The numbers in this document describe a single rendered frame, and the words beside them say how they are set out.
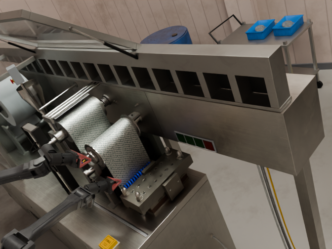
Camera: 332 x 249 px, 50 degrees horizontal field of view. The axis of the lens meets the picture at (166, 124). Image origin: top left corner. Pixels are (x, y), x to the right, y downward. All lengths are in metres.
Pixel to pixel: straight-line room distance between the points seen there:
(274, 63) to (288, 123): 0.24
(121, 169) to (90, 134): 0.28
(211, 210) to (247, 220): 0.81
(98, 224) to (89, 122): 0.55
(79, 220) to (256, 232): 1.31
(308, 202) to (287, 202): 1.07
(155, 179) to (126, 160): 0.18
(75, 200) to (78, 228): 0.40
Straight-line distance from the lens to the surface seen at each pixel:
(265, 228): 2.78
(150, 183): 1.83
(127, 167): 1.89
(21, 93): 2.35
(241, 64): 1.24
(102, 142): 1.79
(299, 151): 1.43
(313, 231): 2.01
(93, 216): 2.06
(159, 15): 4.98
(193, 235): 2.03
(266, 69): 1.19
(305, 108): 1.41
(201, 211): 2.01
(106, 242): 1.84
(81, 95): 2.01
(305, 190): 1.78
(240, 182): 3.13
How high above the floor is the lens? 2.16
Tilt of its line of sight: 31 degrees down
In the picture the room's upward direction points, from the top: 24 degrees counter-clockwise
